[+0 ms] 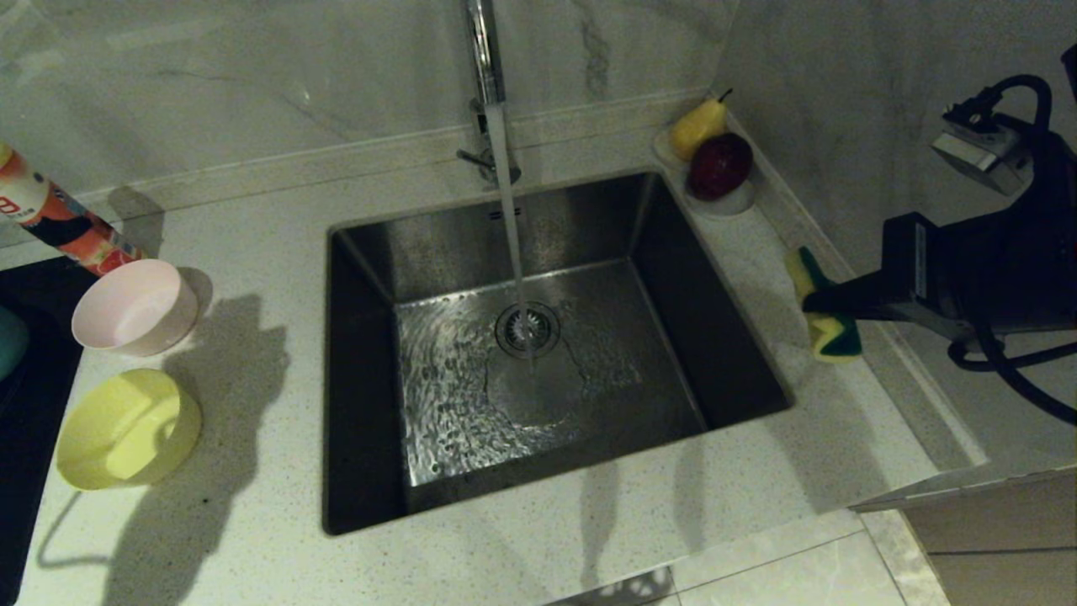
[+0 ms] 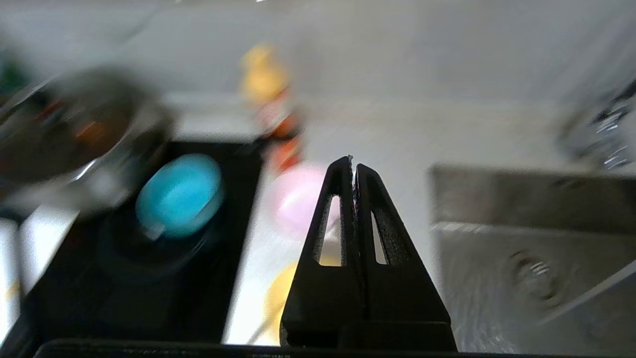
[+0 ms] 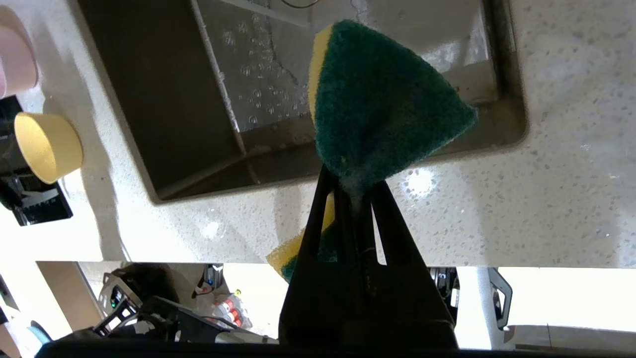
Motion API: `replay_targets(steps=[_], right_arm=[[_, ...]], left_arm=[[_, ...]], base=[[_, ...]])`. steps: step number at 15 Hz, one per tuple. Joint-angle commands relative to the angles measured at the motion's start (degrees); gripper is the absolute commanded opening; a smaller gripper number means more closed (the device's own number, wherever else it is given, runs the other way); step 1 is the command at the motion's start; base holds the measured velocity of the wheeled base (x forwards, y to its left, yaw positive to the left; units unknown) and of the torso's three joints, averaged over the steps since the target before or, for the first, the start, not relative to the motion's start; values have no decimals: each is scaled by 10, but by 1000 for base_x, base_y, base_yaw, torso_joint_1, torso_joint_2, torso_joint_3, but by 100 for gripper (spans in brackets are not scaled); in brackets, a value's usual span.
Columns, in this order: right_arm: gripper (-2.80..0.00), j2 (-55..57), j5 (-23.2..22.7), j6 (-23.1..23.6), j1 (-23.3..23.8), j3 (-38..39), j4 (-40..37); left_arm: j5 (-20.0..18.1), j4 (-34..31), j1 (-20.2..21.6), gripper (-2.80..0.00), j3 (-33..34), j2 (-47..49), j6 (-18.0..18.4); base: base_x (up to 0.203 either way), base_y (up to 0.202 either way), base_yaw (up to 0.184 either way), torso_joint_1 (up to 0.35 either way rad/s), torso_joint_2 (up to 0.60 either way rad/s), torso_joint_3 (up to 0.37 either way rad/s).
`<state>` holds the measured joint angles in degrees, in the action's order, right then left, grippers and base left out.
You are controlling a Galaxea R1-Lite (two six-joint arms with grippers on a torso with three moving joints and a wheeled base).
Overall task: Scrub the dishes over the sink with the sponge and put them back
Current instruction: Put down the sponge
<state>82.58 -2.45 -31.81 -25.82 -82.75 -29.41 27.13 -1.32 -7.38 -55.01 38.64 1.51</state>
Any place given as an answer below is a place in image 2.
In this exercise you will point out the stainless steel sink basin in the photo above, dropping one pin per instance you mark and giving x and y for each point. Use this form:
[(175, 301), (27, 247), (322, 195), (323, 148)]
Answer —
[(521, 199)]

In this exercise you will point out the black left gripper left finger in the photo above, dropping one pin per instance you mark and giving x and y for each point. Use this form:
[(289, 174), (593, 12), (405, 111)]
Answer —
[(323, 298)]

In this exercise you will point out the steel pot with glass lid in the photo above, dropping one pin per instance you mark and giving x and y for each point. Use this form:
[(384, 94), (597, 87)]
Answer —
[(74, 134)]

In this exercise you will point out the black induction cooktop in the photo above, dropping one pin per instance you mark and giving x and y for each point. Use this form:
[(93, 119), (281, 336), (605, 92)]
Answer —
[(124, 298)]

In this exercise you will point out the yellow plastic bowl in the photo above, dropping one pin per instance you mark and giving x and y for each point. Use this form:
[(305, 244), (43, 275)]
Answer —
[(280, 298)]

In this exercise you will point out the pink plastic bowl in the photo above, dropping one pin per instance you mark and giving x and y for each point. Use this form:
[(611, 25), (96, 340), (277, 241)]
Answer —
[(295, 199)]

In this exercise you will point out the chrome sink faucet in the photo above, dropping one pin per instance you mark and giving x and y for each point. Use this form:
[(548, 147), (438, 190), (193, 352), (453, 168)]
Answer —
[(601, 134)]

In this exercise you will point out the round metal drain strainer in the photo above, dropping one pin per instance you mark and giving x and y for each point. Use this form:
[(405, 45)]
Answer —
[(535, 274)]

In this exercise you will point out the blue plastic bowl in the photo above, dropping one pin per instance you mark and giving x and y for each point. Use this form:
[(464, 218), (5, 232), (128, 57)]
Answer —
[(179, 194)]

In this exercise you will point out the orange detergent bottle yellow cap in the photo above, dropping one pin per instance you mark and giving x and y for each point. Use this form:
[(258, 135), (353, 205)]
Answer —
[(271, 89)]

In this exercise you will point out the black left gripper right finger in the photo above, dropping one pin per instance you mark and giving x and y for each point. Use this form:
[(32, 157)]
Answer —
[(402, 303)]

